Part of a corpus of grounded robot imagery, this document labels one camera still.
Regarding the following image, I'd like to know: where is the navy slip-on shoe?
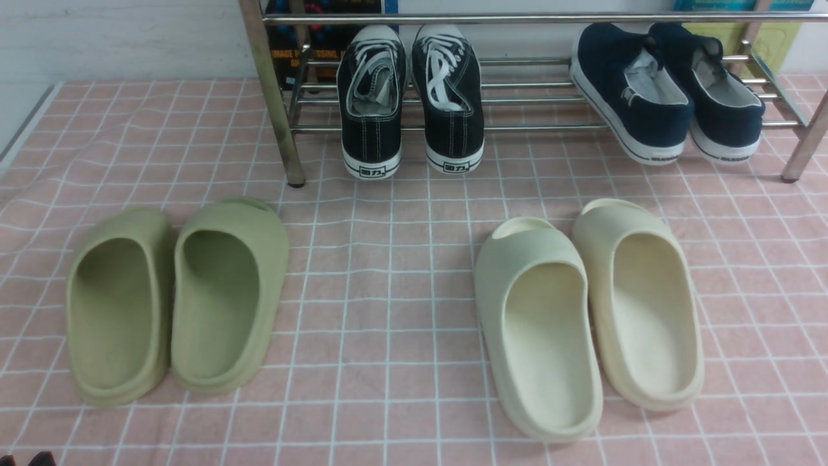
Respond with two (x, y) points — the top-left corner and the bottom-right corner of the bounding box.
(648, 23), (765, 165)
(569, 23), (694, 167)

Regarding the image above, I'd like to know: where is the silver metal shoe rack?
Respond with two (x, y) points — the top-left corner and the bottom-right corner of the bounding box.
(239, 1), (826, 188)

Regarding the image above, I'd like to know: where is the dark book behind rack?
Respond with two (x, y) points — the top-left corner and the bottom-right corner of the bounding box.
(267, 1), (398, 91)

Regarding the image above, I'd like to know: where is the left cream foam slide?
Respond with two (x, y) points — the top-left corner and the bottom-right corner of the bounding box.
(474, 216), (603, 443)

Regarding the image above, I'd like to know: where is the cream foam slide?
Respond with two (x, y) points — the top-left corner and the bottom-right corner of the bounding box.
(474, 216), (603, 443)
(572, 198), (704, 411)

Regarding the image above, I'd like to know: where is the pink checkered tablecloth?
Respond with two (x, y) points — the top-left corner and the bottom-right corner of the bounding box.
(1, 80), (826, 465)

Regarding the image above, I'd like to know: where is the right black canvas sneaker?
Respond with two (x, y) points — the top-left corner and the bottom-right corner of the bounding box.
(411, 24), (485, 175)

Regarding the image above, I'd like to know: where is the black canvas sneaker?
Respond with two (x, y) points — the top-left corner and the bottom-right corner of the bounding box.
(336, 25), (408, 180)
(411, 24), (485, 175)

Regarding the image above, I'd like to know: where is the left black canvas sneaker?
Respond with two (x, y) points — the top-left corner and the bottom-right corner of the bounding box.
(336, 25), (408, 180)

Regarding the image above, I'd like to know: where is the right olive green slide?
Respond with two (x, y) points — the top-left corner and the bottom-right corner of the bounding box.
(171, 197), (290, 394)

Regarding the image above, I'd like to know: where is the olive green slide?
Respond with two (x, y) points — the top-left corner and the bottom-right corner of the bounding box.
(171, 197), (290, 394)
(65, 208), (177, 407)

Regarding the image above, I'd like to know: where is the right cream foam slide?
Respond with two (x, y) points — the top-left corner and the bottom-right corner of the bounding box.
(572, 198), (704, 411)

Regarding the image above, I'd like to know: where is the left olive green slide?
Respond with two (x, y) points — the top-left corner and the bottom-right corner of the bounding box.
(65, 208), (177, 407)

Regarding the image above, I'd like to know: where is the yellow blue book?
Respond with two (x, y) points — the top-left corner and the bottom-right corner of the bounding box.
(673, 1), (814, 72)

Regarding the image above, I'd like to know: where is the dark object bottom left corner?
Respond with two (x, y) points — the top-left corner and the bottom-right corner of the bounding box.
(0, 451), (56, 466)

